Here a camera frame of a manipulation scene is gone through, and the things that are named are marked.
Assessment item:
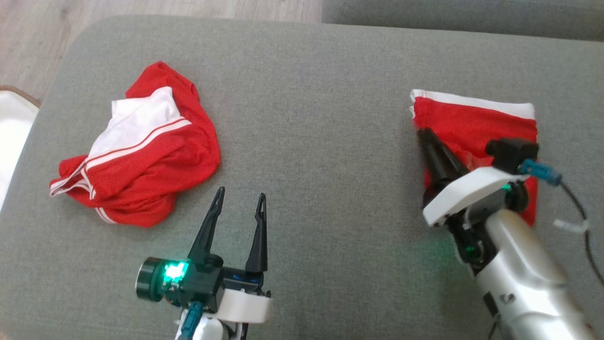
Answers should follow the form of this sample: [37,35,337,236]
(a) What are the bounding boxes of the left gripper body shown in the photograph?
[135,254,274,324]

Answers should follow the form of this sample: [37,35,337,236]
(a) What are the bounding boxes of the white cable tie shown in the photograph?
[554,217,591,235]

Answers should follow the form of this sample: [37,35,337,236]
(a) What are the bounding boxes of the black cable blue plug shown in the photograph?
[518,158,604,289]
[178,302,204,340]

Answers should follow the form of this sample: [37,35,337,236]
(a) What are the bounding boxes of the small grey sofa cushion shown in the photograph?
[321,0,604,43]

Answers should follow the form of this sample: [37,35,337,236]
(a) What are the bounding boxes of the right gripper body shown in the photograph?
[421,165,530,266]

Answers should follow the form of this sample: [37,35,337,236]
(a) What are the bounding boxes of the black left cable blue plug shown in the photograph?
[178,302,204,340]

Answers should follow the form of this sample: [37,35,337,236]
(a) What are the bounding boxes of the red jersey white striped panel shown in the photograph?
[49,61,222,229]

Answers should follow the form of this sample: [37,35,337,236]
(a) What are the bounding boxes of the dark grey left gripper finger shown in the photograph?
[244,193,268,275]
[187,187,226,268]

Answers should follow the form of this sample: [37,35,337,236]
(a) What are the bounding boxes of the large grey sofa seat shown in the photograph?
[0,14,604,340]

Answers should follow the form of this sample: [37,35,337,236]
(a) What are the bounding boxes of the red shorts white band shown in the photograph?
[409,89,539,227]

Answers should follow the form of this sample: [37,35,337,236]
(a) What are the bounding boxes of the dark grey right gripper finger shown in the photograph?
[426,127,471,182]
[416,127,454,193]

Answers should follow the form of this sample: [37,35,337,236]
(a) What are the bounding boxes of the black right cable blue plug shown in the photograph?
[518,158,604,289]

